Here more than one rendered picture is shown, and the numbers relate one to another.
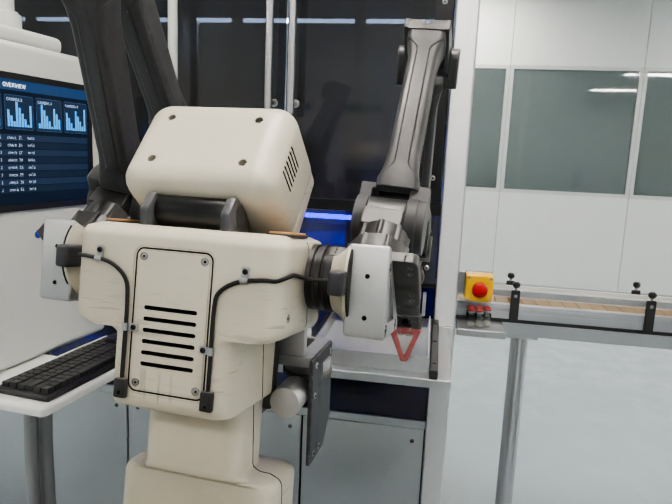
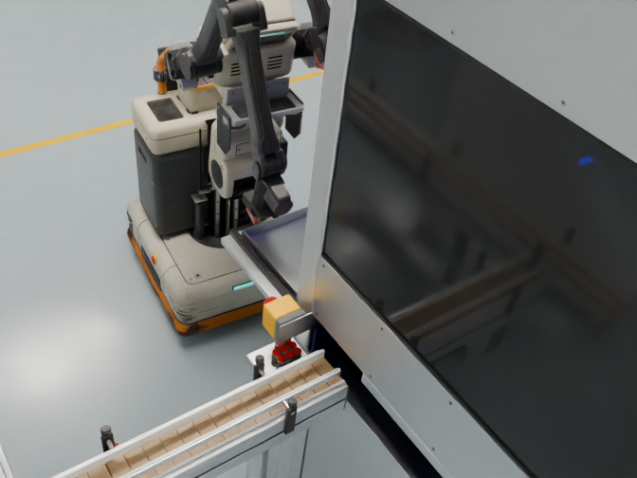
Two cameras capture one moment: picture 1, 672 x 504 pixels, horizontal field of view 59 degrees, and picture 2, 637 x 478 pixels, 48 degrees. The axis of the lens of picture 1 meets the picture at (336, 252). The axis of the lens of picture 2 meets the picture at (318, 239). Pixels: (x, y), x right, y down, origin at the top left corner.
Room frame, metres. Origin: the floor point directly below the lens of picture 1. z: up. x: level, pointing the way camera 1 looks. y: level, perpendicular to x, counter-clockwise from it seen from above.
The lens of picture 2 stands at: (2.36, -1.21, 2.26)
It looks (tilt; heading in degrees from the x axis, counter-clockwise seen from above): 42 degrees down; 131
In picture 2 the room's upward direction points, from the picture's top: 8 degrees clockwise
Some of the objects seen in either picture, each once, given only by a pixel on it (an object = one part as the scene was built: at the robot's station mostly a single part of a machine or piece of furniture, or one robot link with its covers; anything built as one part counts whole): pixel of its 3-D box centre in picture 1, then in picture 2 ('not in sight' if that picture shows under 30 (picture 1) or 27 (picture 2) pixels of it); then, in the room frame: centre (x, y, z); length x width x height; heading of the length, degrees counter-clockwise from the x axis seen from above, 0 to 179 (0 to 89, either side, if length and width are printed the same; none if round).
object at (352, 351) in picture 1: (375, 336); (313, 255); (1.40, -0.11, 0.90); 0.34 x 0.26 x 0.04; 171
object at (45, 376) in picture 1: (86, 361); not in sight; (1.36, 0.59, 0.82); 0.40 x 0.14 x 0.02; 164
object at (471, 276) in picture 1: (478, 286); (282, 318); (1.58, -0.39, 0.99); 0.08 x 0.07 x 0.07; 170
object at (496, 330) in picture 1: (479, 326); (283, 366); (1.62, -0.41, 0.87); 0.14 x 0.13 x 0.02; 170
